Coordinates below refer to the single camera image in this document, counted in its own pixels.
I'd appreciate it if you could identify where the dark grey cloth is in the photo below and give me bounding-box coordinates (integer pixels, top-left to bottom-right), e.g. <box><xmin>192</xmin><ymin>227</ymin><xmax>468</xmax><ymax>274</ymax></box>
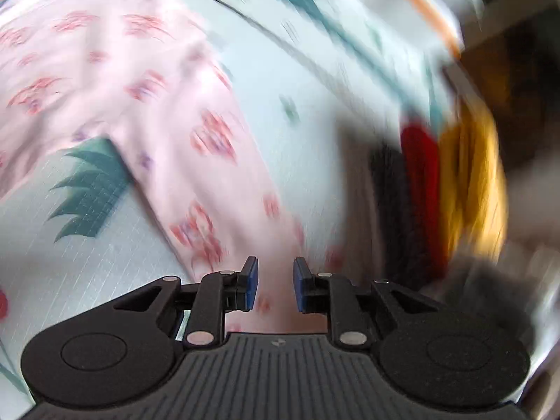
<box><xmin>431</xmin><ymin>257</ymin><xmax>545</xmax><ymax>344</ymax></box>

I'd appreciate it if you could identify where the brown wooden furniture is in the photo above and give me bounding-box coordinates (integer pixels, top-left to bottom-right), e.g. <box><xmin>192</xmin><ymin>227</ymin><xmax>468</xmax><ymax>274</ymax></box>
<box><xmin>455</xmin><ymin>6</ymin><xmax>560</xmax><ymax>180</ymax></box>

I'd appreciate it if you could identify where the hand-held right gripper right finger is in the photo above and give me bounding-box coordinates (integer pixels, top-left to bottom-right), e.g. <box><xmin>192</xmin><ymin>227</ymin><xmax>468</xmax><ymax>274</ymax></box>
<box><xmin>293</xmin><ymin>257</ymin><xmax>443</xmax><ymax>351</ymax></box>

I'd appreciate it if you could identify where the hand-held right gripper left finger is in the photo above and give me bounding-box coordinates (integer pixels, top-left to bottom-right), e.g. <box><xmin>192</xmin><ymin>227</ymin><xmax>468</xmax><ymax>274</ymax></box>
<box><xmin>114</xmin><ymin>256</ymin><xmax>260</xmax><ymax>351</ymax></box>

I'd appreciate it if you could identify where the black folded cloth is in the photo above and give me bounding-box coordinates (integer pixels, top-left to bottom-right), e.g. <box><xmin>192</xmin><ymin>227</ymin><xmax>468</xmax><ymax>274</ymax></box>
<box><xmin>369</xmin><ymin>143</ymin><xmax>438</xmax><ymax>290</ymax></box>

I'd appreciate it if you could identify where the red folded cloth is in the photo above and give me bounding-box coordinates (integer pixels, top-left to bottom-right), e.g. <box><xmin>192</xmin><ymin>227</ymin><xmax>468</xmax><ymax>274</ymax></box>
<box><xmin>400</xmin><ymin>124</ymin><xmax>452</xmax><ymax>272</ymax></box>

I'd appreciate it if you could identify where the yellow folded cloth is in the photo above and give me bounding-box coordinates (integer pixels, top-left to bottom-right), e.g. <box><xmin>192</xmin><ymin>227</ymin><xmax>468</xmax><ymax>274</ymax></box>
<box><xmin>437</xmin><ymin>107</ymin><xmax>509</xmax><ymax>255</ymax></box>

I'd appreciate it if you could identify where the pink printed garment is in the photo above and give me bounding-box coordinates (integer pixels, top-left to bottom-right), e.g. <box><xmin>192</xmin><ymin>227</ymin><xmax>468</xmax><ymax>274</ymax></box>
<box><xmin>0</xmin><ymin>0</ymin><xmax>351</xmax><ymax>334</ymax></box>

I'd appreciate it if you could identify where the cartoon printed play mat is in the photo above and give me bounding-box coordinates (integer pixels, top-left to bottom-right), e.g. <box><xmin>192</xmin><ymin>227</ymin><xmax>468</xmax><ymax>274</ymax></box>
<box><xmin>0</xmin><ymin>0</ymin><xmax>486</xmax><ymax>407</ymax></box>

